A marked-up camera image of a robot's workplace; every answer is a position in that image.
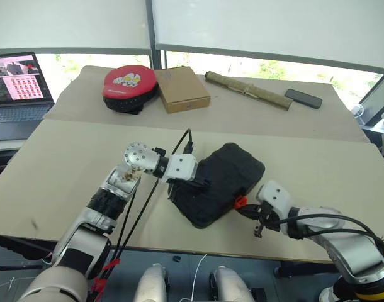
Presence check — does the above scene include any grey window post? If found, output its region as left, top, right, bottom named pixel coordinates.
left=145, top=0, right=167, bottom=70

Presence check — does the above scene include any red cable tie bundle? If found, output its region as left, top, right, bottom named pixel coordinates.
left=90, top=257, right=121, bottom=295

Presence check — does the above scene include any beige paper table cover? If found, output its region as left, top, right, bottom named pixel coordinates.
left=43, top=65, right=372, bottom=144

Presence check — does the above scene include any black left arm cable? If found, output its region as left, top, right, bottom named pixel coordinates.
left=116, top=187, right=139, bottom=252

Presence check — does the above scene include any rolled bamboo mat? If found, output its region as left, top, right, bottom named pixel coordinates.
left=204, top=70, right=293, bottom=112

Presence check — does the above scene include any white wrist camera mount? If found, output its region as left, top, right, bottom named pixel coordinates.
left=160, top=153, right=199, bottom=184
left=256, top=179, right=295, bottom=221

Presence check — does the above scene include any black left wrist camera cable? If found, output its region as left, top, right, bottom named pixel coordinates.
left=115, top=128, right=195, bottom=262

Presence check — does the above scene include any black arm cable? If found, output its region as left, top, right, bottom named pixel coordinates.
left=263, top=213, right=384, bottom=255
left=116, top=187, right=139, bottom=252

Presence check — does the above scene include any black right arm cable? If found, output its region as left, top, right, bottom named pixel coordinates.
left=263, top=213, right=384, bottom=255

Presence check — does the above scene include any red round punching pad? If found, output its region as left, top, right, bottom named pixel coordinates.
left=102, top=64, right=158, bottom=116

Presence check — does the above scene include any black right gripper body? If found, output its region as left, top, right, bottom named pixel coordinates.
left=253, top=200, right=283, bottom=237

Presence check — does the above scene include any black framed monitor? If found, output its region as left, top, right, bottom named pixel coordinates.
left=358, top=74, right=384, bottom=126

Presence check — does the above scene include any thin white cable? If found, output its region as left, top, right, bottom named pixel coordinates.
left=182, top=253, right=208, bottom=302

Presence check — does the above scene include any grey open laptop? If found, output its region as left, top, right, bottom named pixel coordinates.
left=0, top=52, right=56, bottom=142

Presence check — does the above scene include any black plastic tool case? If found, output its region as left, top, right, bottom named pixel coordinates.
left=167, top=142, right=266, bottom=230

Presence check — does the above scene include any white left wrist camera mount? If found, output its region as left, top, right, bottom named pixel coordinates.
left=160, top=153, right=199, bottom=184

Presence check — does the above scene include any black smartphone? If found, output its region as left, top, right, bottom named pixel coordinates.
left=285, top=88, right=324, bottom=110

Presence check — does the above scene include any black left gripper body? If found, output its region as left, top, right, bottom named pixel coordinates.
left=166, top=177, right=203, bottom=203

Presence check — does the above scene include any silver rounded shell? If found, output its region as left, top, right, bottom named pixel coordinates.
left=210, top=266, right=254, bottom=302
left=137, top=263, right=171, bottom=302

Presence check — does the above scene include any white roller blind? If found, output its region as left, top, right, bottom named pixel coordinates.
left=151, top=0, right=384, bottom=76
left=0, top=0, right=152, bottom=55

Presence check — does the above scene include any brown cardboard box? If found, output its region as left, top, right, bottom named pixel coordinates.
left=154, top=65, right=211, bottom=114

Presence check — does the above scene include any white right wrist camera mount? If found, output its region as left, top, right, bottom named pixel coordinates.
left=256, top=179, right=295, bottom=221

